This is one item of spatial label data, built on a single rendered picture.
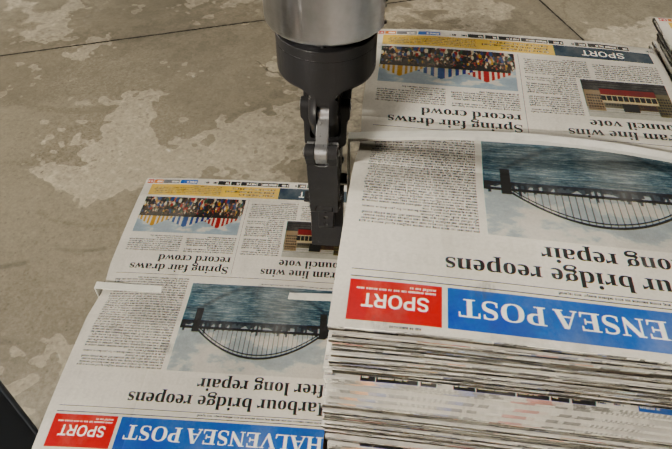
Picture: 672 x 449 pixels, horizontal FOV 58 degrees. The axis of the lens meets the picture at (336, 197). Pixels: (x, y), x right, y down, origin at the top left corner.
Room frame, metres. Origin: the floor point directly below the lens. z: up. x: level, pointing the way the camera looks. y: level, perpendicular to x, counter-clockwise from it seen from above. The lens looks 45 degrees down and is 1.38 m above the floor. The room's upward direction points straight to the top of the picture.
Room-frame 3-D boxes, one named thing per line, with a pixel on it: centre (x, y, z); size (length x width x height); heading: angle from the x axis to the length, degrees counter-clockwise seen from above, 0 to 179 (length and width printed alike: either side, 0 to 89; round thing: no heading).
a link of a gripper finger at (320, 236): (0.40, 0.01, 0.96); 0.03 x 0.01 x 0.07; 86
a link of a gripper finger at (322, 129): (0.37, 0.01, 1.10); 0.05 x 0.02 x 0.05; 176
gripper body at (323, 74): (0.40, 0.01, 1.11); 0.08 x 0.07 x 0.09; 176
